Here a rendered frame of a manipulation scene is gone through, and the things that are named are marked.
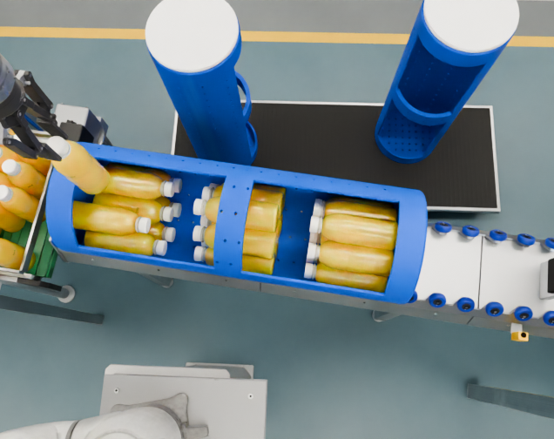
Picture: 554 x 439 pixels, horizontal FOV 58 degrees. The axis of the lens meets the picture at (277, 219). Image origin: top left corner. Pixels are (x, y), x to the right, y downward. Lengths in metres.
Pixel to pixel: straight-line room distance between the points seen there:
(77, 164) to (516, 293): 1.16
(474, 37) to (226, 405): 1.22
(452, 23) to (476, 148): 0.96
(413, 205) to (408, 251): 0.11
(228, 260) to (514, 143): 1.89
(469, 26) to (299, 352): 1.47
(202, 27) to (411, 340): 1.57
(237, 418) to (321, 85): 1.85
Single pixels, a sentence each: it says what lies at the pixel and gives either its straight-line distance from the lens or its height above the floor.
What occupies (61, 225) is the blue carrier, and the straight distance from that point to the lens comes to 1.29.
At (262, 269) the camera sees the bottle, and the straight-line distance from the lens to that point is 1.26.
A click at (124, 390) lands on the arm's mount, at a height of 1.07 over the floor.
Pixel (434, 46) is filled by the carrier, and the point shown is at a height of 1.00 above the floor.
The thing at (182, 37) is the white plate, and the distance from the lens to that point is 1.60.
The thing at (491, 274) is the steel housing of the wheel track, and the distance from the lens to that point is 1.52.
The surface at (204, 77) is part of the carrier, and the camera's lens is 1.56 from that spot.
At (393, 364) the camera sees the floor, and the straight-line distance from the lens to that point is 2.37.
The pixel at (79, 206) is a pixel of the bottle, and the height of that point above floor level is 1.14.
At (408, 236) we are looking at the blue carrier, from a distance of 1.15.
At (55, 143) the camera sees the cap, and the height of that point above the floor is 1.45.
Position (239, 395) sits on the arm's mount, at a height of 1.07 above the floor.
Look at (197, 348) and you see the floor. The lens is 2.36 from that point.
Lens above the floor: 2.33
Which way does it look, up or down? 75 degrees down
